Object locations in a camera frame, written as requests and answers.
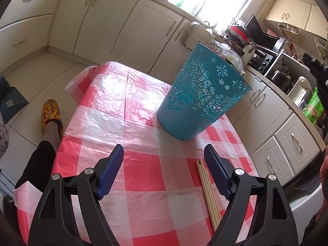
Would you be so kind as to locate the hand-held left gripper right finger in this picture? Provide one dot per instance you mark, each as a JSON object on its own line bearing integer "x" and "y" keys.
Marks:
{"x": 216, "y": 169}

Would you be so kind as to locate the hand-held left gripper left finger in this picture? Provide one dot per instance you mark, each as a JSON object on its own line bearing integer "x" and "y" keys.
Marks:
{"x": 111, "y": 169}

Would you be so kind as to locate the wooden chopstick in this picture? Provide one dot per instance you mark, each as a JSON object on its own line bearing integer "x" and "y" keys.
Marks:
{"x": 210, "y": 194}
{"x": 213, "y": 194}
{"x": 205, "y": 194}

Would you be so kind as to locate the blue perforated plastic basket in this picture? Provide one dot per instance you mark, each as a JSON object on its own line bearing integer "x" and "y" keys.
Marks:
{"x": 184, "y": 117}

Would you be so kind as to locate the person's right hand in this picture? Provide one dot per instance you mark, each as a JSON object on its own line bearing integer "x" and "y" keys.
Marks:
{"x": 324, "y": 176}

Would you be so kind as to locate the white thermos pot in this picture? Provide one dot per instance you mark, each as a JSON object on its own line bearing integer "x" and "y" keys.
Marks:
{"x": 299, "y": 92}

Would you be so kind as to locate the red white checkered tablecloth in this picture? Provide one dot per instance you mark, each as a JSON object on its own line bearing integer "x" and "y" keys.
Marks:
{"x": 143, "y": 164}

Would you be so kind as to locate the green packet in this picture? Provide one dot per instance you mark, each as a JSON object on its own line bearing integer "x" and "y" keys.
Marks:
{"x": 314, "y": 106}

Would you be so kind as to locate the dark steel pot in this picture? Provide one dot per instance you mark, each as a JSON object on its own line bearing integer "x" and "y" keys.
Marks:
{"x": 280, "y": 79}

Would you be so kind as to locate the black toaster oven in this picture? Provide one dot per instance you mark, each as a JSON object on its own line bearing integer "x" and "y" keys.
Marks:
{"x": 264, "y": 59}

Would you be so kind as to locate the person's left leg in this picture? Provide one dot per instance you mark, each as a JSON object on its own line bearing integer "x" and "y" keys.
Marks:
{"x": 38, "y": 164}

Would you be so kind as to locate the yellow patterned slipper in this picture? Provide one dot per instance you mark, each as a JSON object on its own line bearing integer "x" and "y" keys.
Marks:
{"x": 51, "y": 110}

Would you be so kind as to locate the clear plastic bag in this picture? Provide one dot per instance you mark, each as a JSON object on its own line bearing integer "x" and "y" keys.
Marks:
{"x": 232, "y": 56}

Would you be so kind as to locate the stack of pans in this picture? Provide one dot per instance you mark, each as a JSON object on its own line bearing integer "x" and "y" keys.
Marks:
{"x": 237, "y": 34}

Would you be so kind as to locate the floral fabric bin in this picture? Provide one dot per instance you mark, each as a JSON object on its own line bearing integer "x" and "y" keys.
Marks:
{"x": 3, "y": 138}

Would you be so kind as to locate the dark floor mat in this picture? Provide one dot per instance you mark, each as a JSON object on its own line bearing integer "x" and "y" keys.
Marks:
{"x": 10, "y": 100}

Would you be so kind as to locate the white storage cart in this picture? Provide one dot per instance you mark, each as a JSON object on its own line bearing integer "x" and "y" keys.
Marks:
{"x": 197, "y": 34}

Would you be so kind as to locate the cream kitchen cabinets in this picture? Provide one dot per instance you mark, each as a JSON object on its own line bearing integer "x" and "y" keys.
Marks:
{"x": 102, "y": 18}

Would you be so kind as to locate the green bottle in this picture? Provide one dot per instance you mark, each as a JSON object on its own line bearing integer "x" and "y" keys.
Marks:
{"x": 180, "y": 2}

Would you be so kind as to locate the cream wall cabinets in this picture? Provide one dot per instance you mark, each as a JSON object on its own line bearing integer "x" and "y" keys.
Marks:
{"x": 294, "y": 12}

